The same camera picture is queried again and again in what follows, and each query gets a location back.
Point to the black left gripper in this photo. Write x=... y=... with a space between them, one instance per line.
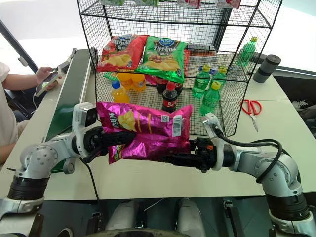
x=95 y=139

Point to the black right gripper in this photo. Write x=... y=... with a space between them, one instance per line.
x=205 y=154

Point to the purple potato chip bag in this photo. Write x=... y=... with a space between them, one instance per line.
x=148 y=128

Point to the white smartphone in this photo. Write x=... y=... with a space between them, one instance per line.
x=47 y=82

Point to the person's forearm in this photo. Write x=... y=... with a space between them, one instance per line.
x=19 y=80

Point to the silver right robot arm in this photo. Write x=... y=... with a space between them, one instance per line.
x=271 y=170

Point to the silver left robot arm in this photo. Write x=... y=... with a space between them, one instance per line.
x=37 y=158

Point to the green belt conveyor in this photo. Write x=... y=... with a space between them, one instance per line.
x=71 y=98

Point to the person's hand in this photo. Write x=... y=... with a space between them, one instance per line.
x=43 y=72

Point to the orange soda bottle blue cap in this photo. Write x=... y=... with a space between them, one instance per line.
x=119 y=93

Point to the grey rounded robot leg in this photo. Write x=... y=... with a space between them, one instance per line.
x=190 y=214
x=123 y=214

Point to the green snack bag corner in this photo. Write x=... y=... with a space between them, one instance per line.
x=109 y=76

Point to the green soda bottle yellow cap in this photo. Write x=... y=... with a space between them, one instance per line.
x=209 y=100
x=219 y=76
x=200 y=82
x=247 y=50

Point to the black table clamp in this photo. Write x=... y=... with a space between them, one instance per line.
x=230 y=214

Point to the red potato chip bag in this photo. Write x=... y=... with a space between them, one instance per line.
x=123 y=53

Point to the green potato chip bag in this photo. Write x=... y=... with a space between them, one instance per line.
x=163 y=59

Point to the red snack bag edge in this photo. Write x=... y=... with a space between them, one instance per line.
x=186 y=63

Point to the red black flat box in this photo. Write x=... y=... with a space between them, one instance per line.
x=201 y=53

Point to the person's white shirt torso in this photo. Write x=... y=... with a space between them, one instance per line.
x=6 y=111

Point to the grey black cylinder flask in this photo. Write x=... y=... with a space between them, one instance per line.
x=266 y=69

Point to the black upright panel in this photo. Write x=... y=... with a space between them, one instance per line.
x=212 y=29

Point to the green snack bag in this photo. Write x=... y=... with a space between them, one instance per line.
x=147 y=2
x=118 y=2

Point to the black slanted pole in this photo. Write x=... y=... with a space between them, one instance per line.
x=17 y=47

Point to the red snack bag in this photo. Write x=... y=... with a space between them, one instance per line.
x=188 y=3
x=229 y=3

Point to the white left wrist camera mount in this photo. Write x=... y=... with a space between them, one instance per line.
x=80 y=118

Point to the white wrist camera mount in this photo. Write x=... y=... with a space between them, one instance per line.
x=80 y=118
x=214 y=128

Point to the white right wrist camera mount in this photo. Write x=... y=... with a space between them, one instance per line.
x=214 y=128

